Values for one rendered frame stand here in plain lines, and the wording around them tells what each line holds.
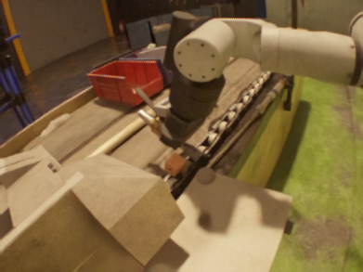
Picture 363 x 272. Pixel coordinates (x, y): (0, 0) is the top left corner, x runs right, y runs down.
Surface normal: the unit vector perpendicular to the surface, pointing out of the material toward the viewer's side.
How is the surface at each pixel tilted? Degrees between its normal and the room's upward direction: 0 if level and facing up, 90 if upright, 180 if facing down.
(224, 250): 0
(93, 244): 80
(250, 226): 0
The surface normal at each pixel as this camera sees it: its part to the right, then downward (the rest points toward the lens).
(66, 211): 0.76, 0.13
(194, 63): -0.41, 0.67
